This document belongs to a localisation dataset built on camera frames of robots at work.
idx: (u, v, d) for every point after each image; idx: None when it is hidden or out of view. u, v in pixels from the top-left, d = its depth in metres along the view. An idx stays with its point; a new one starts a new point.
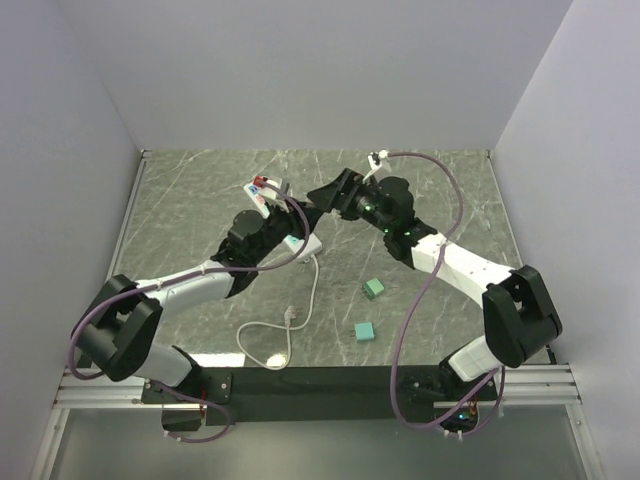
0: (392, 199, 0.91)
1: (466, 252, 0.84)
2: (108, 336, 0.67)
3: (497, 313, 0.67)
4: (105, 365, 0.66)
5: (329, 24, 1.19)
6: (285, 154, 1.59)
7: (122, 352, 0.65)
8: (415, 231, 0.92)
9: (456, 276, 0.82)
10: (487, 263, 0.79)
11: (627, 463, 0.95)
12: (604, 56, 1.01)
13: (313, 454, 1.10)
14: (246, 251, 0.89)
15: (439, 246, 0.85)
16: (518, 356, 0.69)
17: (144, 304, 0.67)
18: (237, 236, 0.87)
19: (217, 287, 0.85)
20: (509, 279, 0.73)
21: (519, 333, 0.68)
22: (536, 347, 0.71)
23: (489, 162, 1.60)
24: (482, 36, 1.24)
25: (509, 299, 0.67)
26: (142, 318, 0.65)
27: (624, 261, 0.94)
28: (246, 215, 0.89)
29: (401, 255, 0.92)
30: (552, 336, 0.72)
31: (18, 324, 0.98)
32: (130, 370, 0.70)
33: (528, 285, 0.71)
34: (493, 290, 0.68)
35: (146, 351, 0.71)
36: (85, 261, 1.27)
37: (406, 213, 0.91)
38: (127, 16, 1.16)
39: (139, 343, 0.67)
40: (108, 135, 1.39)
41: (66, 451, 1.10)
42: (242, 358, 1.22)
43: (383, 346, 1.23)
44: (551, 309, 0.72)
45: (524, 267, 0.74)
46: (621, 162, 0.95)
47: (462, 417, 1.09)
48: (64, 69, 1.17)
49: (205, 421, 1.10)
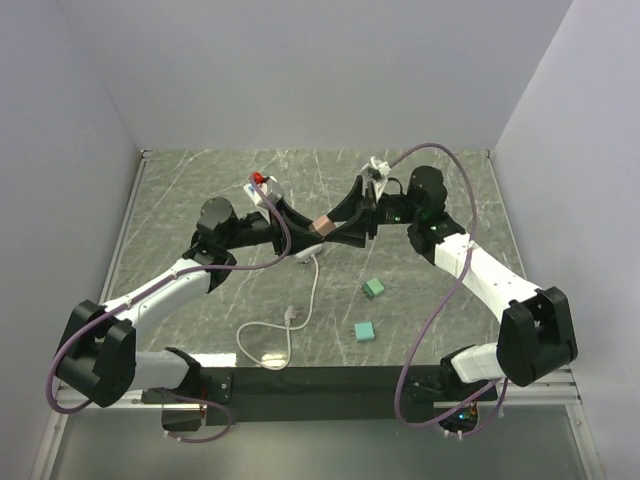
0: (424, 192, 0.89)
1: (493, 261, 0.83)
2: (88, 363, 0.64)
3: (514, 331, 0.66)
4: (92, 394, 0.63)
5: (329, 24, 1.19)
6: (285, 154, 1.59)
7: (105, 376, 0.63)
8: (441, 226, 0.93)
9: (479, 284, 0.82)
10: (513, 277, 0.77)
11: (627, 463, 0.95)
12: (605, 56, 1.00)
13: (313, 454, 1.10)
14: (219, 242, 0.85)
15: (465, 248, 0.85)
16: (526, 376, 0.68)
17: (117, 327, 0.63)
18: (208, 226, 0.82)
19: (194, 288, 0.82)
20: (532, 298, 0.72)
21: (531, 353, 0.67)
22: (548, 370, 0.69)
23: (489, 162, 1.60)
24: (482, 36, 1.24)
25: (530, 321, 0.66)
26: (118, 341, 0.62)
27: (624, 262, 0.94)
28: (216, 205, 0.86)
29: (424, 248, 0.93)
30: (566, 362, 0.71)
31: (17, 326, 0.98)
32: (118, 393, 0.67)
33: (553, 308, 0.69)
34: (516, 309, 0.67)
35: (131, 370, 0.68)
36: (85, 261, 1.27)
37: (438, 207, 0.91)
38: (127, 16, 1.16)
39: (121, 364, 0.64)
40: (108, 135, 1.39)
41: (66, 451, 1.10)
42: (231, 358, 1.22)
43: (383, 346, 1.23)
44: (569, 337, 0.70)
45: (552, 289, 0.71)
46: (622, 165, 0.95)
47: (462, 417, 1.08)
48: (64, 69, 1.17)
49: (204, 421, 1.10)
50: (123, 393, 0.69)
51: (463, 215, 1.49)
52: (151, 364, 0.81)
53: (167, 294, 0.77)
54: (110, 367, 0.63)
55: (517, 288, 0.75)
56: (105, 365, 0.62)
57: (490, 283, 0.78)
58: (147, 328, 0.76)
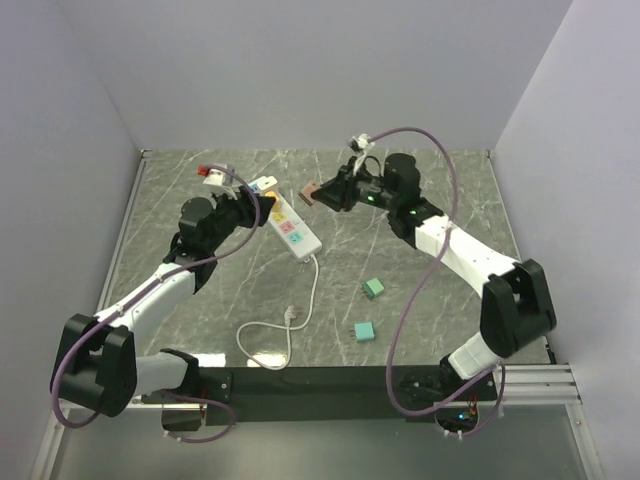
0: (398, 175, 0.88)
1: (470, 238, 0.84)
2: (88, 377, 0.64)
3: (496, 306, 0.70)
4: (99, 407, 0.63)
5: (330, 24, 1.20)
6: (285, 154, 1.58)
7: (108, 388, 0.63)
8: (420, 210, 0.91)
9: (457, 262, 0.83)
10: (490, 253, 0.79)
11: (627, 464, 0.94)
12: (605, 54, 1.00)
13: (313, 454, 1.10)
14: (201, 240, 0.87)
15: (444, 230, 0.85)
16: (509, 347, 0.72)
17: (114, 335, 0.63)
18: (189, 224, 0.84)
19: (182, 288, 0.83)
20: (511, 271, 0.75)
21: (512, 325, 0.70)
22: (528, 340, 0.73)
23: (489, 162, 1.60)
24: (481, 36, 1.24)
25: (509, 293, 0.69)
26: (117, 351, 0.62)
27: (624, 261, 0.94)
28: (193, 204, 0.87)
29: (403, 233, 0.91)
30: (546, 330, 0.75)
31: (17, 325, 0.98)
32: (124, 400, 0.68)
33: (530, 279, 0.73)
34: (495, 282, 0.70)
35: (133, 375, 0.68)
36: (85, 261, 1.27)
37: (414, 190, 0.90)
38: (127, 15, 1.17)
39: (123, 372, 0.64)
40: (108, 135, 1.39)
41: (65, 452, 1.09)
42: (220, 358, 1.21)
43: (383, 346, 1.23)
44: (547, 306, 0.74)
45: (527, 261, 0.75)
46: (620, 164, 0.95)
47: (462, 417, 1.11)
48: (64, 68, 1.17)
49: (205, 421, 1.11)
50: (129, 398, 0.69)
51: (463, 215, 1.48)
52: (151, 366, 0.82)
53: (158, 296, 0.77)
54: (113, 377, 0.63)
55: (495, 264, 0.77)
56: (107, 375, 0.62)
57: (469, 260, 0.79)
58: (143, 331, 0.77)
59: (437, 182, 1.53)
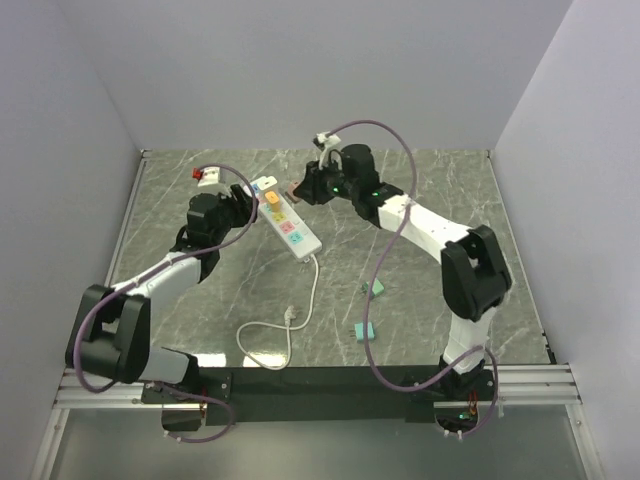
0: (353, 160, 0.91)
1: (430, 212, 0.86)
2: (105, 345, 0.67)
3: (452, 267, 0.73)
4: (118, 371, 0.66)
5: (330, 24, 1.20)
6: (285, 154, 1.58)
7: (128, 351, 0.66)
8: (382, 191, 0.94)
9: (417, 235, 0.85)
10: (447, 224, 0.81)
11: (627, 464, 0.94)
12: (605, 54, 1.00)
13: (313, 454, 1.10)
14: (208, 231, 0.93)
15: (403, 207, 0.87)
16: (469, 309, 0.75)
17: (133, 299, 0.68)
18: (196, 215, 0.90)
19: (191, 271, 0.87)
20: (466, 237, 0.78)
21: (470, 286, 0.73)
22: (488, 300, 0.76)
23: (489, 162, 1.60)
24: (480, 35, 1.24)
25: (464, 255, 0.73)
26: (137, 312, 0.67)
27: (624, 261, 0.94)
28: (198, 197, 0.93)
29: (368, 214, 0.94)
30: (504, 292, 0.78)
31: (17, 324, 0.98)
32: (139, 369, 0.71)
33: (483, 242, 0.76)
34: (451, 247, 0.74)
35: (146, 346, 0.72)
36: (85, 261, 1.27)
37: (371, 173, 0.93)
38: (128, 15, 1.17)
39: (139, 338, 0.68)
40: (108, 135, 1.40)
41: (65, 452, 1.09)
42: (223, 358, 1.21)
43: (383, 346, 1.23)
44: (502, 267, 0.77)
45: (480, 227, 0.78)
46: (620, 164, 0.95)
47: (462, 417, 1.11)
48: (64, 67, 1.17)
49: (204, 421, 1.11)
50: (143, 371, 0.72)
51: (463, 215, 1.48)
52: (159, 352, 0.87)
53: (171, 275, 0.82)
54: (131, 341, 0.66)
55: (452, 232, 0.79)
56: (125, 340, 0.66)
57: (427, 231, 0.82)
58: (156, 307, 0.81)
59: (437, 182, 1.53)
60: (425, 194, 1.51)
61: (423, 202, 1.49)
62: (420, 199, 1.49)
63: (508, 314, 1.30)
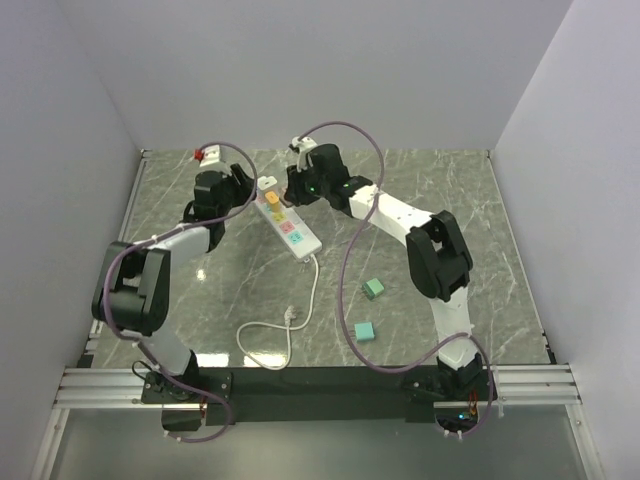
0: (320, 155, 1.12)
1: (396, 201, 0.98)
2: (129, 298, 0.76)
3: (416, 250, 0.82)
4: (143, 319, 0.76)
5: (331, 23, 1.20)
6: (285, 154, 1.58)
7: (151, 300, 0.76)
8: (352, 183, 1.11)
9: (386, 222, 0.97)
10: (412, 210, 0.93)
11: (627, 463, 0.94)
12: (605, 54, 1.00)
13: (313, 455, 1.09)
14: (212, 205, 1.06)
15: (371, 197, 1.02)
16: (435, 287, 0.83)
17: (154, 255, 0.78)
18: (203, 189, 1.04)
19: (203, 238, 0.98)
20: (429, 223, 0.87)
21: (434, 267, 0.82)
22: (452, 279, 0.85)
23: (489, 162, 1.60)
24: (480, 34, 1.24)
25: (426, 239, 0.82)
26: (159, 264, 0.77)
27: (623, 259, 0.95)
28: (204, 174, 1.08)
29: (340, 204, 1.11)
30: (466, 271, 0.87)
31: (17, 323, 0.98)
32: (159, 320, 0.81)
33: (444, 227, 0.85)
34: (414, 233, 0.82)
35: (164, 300, 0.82)
36: (85, 261, 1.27)
37: (339, 167, 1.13)
38: (129, 15, 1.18)
39: (160, 290, 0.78)
40: (108, 135, 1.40)
41: (64, 452, 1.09)
42: (224, 358, 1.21)
43: (383, 346, 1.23)
44: (463, 248, 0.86)
45: (441, 213, 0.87)
46: (621, 163, 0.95)
47: (462, 416, 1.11)
48: (65, 66, 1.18)
49: (205, 421, 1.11)
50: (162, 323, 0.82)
51: (463, 215, 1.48)
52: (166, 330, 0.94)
53: (185, 237, 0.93)
54: (154, 291, 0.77)
55: (415, 218, 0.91)
56: (150, 290, 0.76)
57: (394, 217, 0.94)
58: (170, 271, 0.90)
59: (437, 182, 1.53)
60: (426, 194, 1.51)
61: (423, 202, 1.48)
62: (420, 199, 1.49)
63: (509, 314, 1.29)
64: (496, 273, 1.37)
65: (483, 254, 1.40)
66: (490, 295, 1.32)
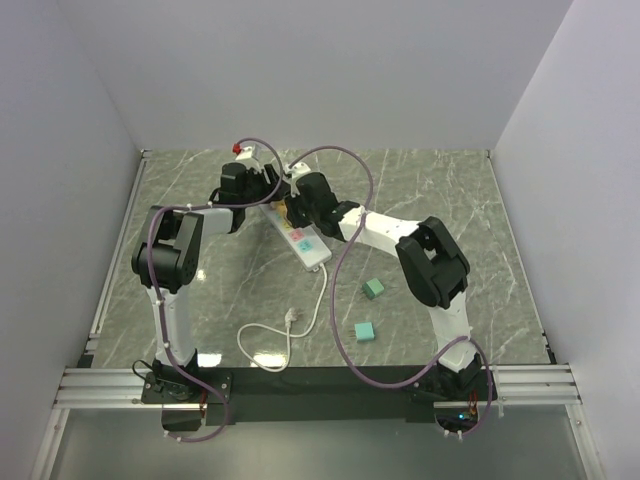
0: (306, 186, 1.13)
1: (385, 218, 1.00)
2: (163, 254, 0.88)
3: (408, 258, 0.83)
4: (176, 272, 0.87)
5: (332, 23, 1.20)
6: (285, 154, 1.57)
7: (185, 255, 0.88)
8: (339, 208, 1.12)
9: (375, 238, 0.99)
10: (400, 222, 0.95)
11: (627, 463, 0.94)
12: (604, 57, 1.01)
13: (312, 454, 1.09)
14: (236, 192, 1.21)
15: (360, 215, 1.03)
16: (434, 294, 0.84)
17: (188, 217, 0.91)
18: (229, 177, 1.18)
19: (227, 218, 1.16)
20: (418, 230, 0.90)
21: (430, 273, 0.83)
22: (450, 284, 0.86)
23: (489, 162, 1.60)
24: (480, 36, 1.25)
25: (417, 246, 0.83)
26: (194, 225, 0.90)
27: (622, 259, 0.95)
28: (232, 164, 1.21)
29: (332, 231, 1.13)
30: (462, 274, 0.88)
31: (17, 323, 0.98)
32: (189, 278, 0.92)
33: (433, 232, 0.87)
34: (404, 242, 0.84)
35: (195, 261, 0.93)
36: (86, 261, 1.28)
37: (326, 193, 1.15)
38: (130, 16, 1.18)
39: (192, 248, 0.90)
40: (109, 136, 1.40)
41: (64, 453, 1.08)
42: (215, 358, 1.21)
43: (382, 346, 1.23)
44: (456, 251, 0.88)
45: (428, 219, 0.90)
46: (620, 163, 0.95)
47: (462, 417, 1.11)
48: (65, 67, 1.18)
49: (204, 421, 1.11)
50: (191, 280, 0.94)
51: (463, 215, 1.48)
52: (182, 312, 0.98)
53: (213, 213, 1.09)
54: (187, 247, 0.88)
55: (404, 229, 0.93)
56: (184, 247, 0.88)
57: (383, 231, 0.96)
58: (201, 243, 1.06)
59: (437, 183, 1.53)
60: (426, 194, 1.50)
61: (422, 202, 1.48)
62: (420, 199, 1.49)
63: (509, 313, 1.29)
64: (496, 273, 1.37)
65: (483, 254, 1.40)
66: (490, 295, 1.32)
